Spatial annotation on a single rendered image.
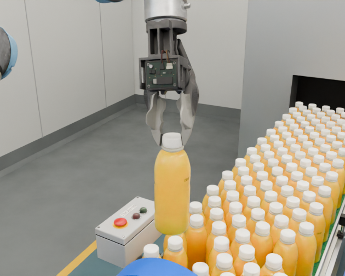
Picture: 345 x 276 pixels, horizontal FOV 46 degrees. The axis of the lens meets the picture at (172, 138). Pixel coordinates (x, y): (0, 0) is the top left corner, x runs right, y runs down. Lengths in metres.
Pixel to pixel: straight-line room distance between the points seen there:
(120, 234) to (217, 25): 4.21
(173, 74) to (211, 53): 4.52
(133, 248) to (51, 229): 2.06
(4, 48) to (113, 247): 0.57
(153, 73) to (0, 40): 0.44
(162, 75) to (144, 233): 0.60
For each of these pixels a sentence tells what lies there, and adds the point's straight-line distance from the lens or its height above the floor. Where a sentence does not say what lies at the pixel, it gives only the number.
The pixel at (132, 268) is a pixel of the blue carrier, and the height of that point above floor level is 1.21.
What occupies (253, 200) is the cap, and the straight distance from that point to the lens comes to 1.28.
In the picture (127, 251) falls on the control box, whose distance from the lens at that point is 1.12.
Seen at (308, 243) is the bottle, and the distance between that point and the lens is 1.20.
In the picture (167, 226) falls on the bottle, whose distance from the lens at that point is 0.78.
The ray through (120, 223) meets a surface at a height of 1.11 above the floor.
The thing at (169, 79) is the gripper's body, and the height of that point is 1.58.
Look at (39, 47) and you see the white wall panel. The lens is 4.31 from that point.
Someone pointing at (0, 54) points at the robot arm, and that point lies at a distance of 1.00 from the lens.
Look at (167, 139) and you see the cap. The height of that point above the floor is 1.46.
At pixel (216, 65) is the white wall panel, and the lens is 5.18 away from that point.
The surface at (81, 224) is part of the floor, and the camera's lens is 3.16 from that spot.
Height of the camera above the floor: 1.74
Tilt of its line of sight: 22 degrees down
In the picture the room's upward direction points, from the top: straight up
